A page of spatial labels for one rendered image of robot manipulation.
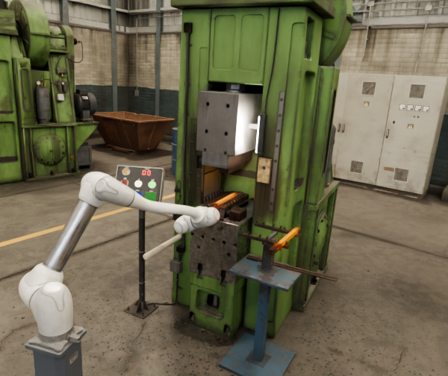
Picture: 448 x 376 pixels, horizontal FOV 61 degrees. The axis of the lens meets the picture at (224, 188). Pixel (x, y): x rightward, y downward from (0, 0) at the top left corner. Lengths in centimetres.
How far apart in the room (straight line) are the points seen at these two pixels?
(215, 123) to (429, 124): 530
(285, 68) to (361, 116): 519
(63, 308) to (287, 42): 192
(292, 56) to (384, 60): 578
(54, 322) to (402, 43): 740
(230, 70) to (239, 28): 26
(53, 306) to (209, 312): 137
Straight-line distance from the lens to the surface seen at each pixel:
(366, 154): 764
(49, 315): 198
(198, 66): 278
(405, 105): 743
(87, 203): 210
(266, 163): 257
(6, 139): 707
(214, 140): 257
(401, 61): 814
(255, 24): 263
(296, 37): 252
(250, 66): 261
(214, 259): 274
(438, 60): 802
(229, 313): 290
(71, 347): 209
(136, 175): 283
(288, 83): 251
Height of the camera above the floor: 185
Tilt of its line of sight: 16 degrees down
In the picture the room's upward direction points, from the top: 4 degrees clockwise
